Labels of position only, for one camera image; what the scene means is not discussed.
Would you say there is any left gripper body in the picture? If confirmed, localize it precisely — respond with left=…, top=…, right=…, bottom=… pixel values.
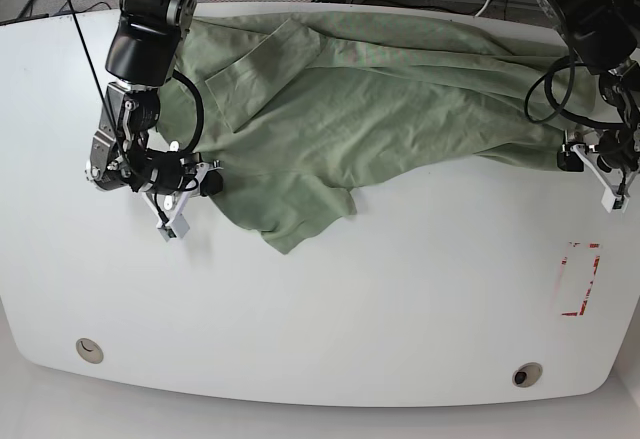
left=562, top=126, right=639, bottom=184

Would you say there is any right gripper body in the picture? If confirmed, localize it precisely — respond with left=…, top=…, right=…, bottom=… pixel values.
left=130, top=141, right=221, bottom=196

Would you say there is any green t-shirt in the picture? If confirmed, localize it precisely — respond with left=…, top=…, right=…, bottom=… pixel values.
left=176, top=12, right=565, bottom=254

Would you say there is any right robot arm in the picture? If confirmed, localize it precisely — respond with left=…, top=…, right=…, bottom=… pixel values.
left=86, top=0, right=223, bottom=229

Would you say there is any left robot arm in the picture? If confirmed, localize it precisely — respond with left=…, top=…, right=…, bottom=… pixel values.
left=537, top=0, right=639, bottom=208

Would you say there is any red tape rectangle marking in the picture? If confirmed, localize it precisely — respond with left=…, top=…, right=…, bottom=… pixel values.
left=554, top=242, right=602, bottom=318

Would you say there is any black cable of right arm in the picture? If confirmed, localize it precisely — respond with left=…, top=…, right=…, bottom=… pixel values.
left=54, top=0, right=205, bottom=190

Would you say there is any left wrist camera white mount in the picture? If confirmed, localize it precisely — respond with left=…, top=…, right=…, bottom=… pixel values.
left=570, top=143, right=638, bottom=213

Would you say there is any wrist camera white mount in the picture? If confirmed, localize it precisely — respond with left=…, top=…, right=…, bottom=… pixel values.
left=570, top=143, right=638, bottom=213
left=140, top=162, right=215, bottom=242

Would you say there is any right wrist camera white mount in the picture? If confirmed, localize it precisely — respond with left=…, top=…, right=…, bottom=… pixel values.
left=140, top=162, right=215, bottom=242

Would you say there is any left table cable grommet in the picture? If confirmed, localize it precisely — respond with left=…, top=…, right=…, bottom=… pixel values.
left=75, top=338, right=104, bottom=365

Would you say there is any table cable grommet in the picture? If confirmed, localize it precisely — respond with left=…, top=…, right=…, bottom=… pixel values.
left=75, top=338, right=104, bottom=365
left=512, top=362, right=543, bottom=388

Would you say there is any right table cable grommet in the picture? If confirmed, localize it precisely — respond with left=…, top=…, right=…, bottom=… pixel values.
left=512, top=362, right=543, bottom=388

